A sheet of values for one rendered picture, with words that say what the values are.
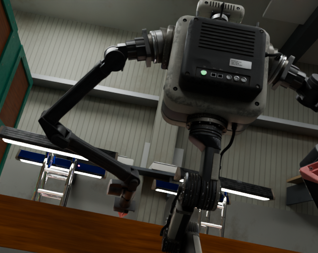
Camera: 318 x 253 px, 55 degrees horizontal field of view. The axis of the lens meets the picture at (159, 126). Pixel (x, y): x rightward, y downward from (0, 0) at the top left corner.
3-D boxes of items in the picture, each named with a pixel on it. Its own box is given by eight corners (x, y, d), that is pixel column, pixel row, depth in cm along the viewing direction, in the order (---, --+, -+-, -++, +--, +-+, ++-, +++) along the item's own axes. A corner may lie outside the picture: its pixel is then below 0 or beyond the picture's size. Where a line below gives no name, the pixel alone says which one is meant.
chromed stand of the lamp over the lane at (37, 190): (58, 227, 150) (82, 141, 165) (16, 220, 147) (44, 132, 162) (60, 227, 168) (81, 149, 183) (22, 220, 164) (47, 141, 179)
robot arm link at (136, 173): (55, 132, 117) (59, 120, 127) (47, 143, 119) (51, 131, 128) (143, 183, 134) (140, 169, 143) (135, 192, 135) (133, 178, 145)
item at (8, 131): (117, 163, 164) (119, 151, 167) (-6, 136, 152) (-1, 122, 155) (115, 166, 172) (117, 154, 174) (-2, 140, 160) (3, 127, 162)
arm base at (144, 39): (151, 55, 109) (146, 27, 113) (129, 58, 108) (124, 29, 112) (150, 68, 117) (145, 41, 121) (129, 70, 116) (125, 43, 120)
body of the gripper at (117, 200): (114, 199, 147) (117, 187, 144) (134, 203, 149) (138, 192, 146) (112, 209, 142) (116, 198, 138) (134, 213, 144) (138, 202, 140)
